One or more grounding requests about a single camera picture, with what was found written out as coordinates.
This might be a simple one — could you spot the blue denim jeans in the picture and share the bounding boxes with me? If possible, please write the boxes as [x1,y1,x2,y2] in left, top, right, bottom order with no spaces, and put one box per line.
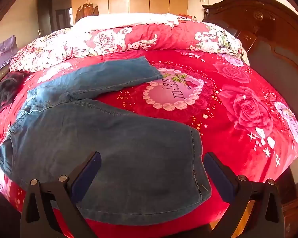
[0,57,212,225]

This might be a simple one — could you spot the red rose bed blanket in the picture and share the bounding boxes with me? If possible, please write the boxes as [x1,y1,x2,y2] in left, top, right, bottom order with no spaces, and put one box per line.
[0,49,298,238]

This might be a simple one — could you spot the dark garment on bed edge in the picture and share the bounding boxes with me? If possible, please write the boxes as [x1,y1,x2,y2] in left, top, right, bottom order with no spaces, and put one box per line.
[0,71,27,112]

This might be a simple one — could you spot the purple cloth cover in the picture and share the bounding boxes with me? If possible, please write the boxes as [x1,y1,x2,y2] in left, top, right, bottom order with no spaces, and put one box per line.
[0,35,18,70]

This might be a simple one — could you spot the dark wooden headboard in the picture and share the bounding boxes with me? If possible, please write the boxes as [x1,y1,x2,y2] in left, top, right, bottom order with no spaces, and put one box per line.
[202,0,298,130]

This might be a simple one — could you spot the floral folded quilt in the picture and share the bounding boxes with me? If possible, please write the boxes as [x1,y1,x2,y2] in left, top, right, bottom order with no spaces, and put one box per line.
[10,13,249,73]

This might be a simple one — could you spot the brown hanging jacket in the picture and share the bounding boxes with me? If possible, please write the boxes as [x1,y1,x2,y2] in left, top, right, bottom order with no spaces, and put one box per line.
[75,4,100,23]

